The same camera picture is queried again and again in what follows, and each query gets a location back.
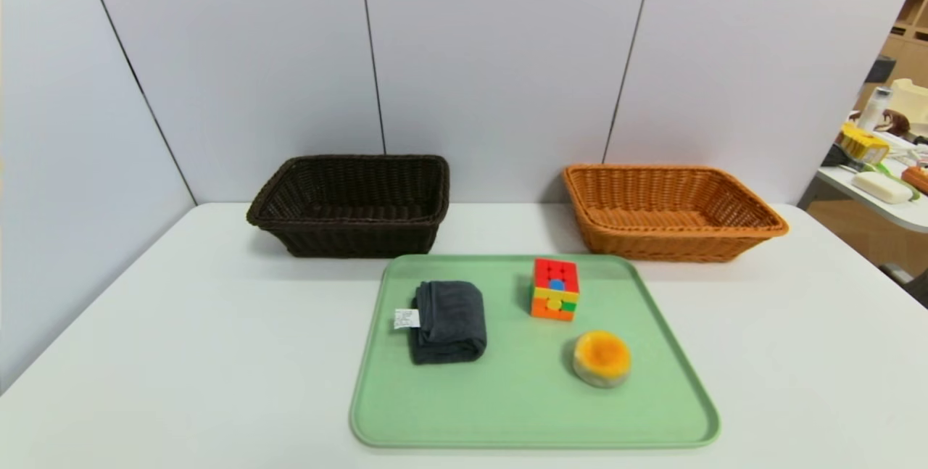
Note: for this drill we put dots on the dark grey towel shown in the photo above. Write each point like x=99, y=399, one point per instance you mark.
x=449, y=324

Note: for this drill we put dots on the yellow box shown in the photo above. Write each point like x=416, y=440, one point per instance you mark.
x=863, y=143

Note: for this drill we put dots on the dark brown wicker basket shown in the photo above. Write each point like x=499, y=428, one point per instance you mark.
x=348, y=233

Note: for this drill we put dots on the white rectangular block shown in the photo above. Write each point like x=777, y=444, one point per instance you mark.
x=881, y=186

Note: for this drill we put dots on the orange wicker basket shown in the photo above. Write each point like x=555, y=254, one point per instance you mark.
x=652, y=244

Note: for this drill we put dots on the white side table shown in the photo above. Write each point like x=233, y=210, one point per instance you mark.
x=910, y=219

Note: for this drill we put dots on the beige appliance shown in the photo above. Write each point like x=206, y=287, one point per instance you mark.
x=912, y=99

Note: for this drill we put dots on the green plastic tray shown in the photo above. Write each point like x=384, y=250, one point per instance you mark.
x=507, y=396

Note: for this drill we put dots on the grey chair base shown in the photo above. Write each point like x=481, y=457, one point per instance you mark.
x=906, y=280

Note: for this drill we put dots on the reddish brown block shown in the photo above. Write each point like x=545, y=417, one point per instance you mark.
x=917, y=179

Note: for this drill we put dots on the white plastic bottle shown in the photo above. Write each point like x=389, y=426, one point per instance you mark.
x=879, y=106

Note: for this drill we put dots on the brown figurine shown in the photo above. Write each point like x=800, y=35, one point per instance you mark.
x=895, y=121

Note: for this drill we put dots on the colourful puzzle cube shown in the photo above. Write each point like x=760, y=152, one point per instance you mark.
x=554, y=306

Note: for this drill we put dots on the wooden shelf unit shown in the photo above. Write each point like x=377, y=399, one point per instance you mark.
x=913, y=41

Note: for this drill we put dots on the round yellow bun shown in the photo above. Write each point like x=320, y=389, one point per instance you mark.
x=602, y=360

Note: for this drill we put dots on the dark grey chair back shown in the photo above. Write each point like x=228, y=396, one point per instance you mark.
x=879, y=69

